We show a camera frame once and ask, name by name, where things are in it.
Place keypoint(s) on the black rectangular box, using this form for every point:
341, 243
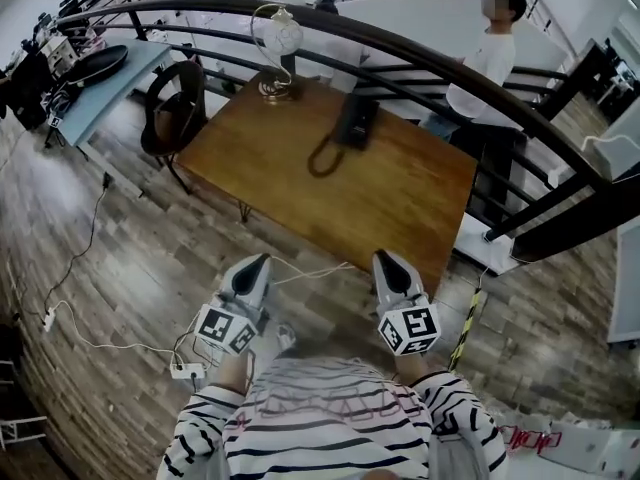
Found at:
369, 123

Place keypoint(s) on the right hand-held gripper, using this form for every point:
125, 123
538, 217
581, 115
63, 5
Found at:
410, 328

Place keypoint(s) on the black round pan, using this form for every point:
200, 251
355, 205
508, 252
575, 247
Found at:
100, 63

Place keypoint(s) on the brass lamp with white globe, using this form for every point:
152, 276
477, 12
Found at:
282, 35

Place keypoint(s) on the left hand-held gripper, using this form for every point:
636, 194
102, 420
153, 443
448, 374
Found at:
220, 325

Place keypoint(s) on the person's left forearm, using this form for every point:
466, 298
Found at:
232, 373

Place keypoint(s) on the yellow and black striped strip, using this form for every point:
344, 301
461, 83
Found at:
467, 325

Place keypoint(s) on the dark wooden railing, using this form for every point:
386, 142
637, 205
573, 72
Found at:
400, 38

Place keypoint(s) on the black hairpin table leg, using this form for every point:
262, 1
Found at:
246, 213

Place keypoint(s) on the light blue table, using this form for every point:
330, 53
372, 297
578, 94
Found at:
120, 93

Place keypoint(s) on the person's right forearm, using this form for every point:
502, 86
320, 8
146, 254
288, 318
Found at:
412, 368

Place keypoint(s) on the white power strip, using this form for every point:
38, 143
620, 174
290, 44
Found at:
187, 369
49, 319

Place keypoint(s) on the red printed plastic bag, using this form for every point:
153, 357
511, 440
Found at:
532, 437

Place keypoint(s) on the black cylindrical object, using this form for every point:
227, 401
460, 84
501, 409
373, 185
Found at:
349, 118

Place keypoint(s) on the black and white striped shirt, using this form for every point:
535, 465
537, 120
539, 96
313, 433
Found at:
325, 428

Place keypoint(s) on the white floor board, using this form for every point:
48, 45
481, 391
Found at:
482, 248

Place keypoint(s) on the dark brown round chair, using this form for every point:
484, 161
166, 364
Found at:
172, 113

